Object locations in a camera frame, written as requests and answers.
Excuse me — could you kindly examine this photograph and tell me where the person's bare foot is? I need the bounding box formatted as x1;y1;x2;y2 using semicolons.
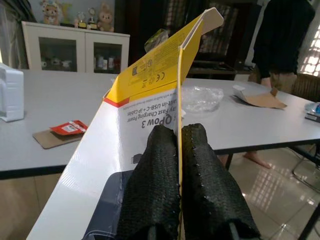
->
243;152;272;170

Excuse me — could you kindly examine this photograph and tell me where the brown plush bunny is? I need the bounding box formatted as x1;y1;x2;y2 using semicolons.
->
96;2;115;33

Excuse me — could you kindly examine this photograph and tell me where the small gold trophy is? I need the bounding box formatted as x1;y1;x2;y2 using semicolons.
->
76;11;87;28
87;7;98;30

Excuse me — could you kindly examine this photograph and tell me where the grey table with black legs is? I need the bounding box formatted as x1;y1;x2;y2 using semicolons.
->
0;68;320;240

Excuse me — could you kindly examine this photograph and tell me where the small brown cardboard card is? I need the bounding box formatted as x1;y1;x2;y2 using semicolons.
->
32;126;85;150

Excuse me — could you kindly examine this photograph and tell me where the person's bare hand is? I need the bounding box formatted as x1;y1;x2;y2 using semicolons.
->
259;76;272;88

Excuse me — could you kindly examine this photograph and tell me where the clear plastic bag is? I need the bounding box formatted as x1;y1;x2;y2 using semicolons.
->
183;86;225;113

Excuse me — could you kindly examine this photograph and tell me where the red foil packet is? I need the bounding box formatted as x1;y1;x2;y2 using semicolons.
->
49;119;89;136

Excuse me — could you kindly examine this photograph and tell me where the sheer grey curtain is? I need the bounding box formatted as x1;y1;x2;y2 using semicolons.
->
0;0;26;71

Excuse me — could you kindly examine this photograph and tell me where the green crinkled plastic bag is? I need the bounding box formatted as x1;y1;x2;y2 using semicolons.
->
144;28;171;53

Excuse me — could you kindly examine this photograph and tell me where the white glass-door cabinet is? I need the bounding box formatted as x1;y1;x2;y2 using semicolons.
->
21;21;131;74

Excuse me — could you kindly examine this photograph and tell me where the yellow white product box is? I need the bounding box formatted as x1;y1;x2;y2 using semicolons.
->
26;6;225;240

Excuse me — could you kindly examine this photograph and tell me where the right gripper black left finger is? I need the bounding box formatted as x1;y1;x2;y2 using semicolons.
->
116;124;181;240

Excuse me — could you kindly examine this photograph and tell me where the dark wooden shelf unit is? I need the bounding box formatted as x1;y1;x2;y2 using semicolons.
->
114;0;253;81

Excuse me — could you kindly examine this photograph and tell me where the white foam packaging block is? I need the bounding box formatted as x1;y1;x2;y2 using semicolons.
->
0;62;25;123

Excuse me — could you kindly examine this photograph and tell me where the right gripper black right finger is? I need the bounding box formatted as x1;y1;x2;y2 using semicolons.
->
180;122;262;240

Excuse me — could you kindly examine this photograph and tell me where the person in black top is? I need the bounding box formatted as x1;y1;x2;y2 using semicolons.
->
248;0;317;95

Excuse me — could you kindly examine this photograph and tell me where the flattened brown cardboard box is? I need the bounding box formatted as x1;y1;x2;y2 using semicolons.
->
231;84;288;110

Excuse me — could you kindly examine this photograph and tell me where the beige plush bear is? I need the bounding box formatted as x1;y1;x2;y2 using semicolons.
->
39;0;61;26

